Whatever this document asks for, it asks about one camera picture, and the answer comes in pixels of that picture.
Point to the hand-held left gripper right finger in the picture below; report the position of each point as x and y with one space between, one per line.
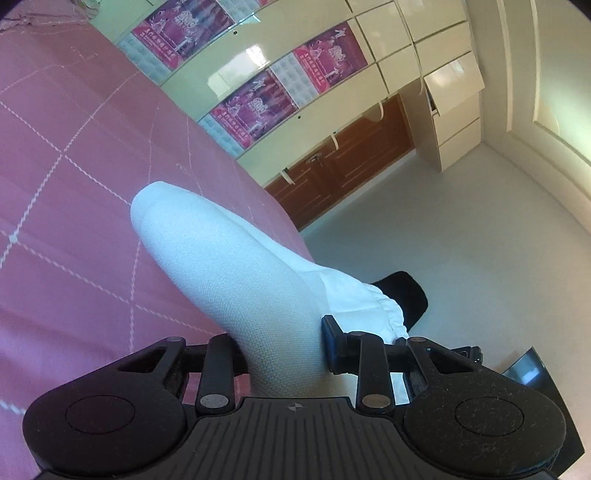
331 344

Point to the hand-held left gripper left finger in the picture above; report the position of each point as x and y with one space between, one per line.
219 355

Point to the white pants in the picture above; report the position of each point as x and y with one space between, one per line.
221 258

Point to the person's black socked foot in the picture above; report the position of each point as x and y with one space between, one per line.
406 295

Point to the brown wooden cabinet doors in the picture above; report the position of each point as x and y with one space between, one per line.
351 161

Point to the pink quilted bedsheet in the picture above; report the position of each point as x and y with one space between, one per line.
69 230

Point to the dark glossy object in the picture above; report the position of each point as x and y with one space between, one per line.
540 374

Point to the cream drawer unit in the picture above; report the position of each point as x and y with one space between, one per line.
457 134

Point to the cream glossy wardrobe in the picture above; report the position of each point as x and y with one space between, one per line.
397 27

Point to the pink striped cloth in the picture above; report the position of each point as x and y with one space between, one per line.
27 21

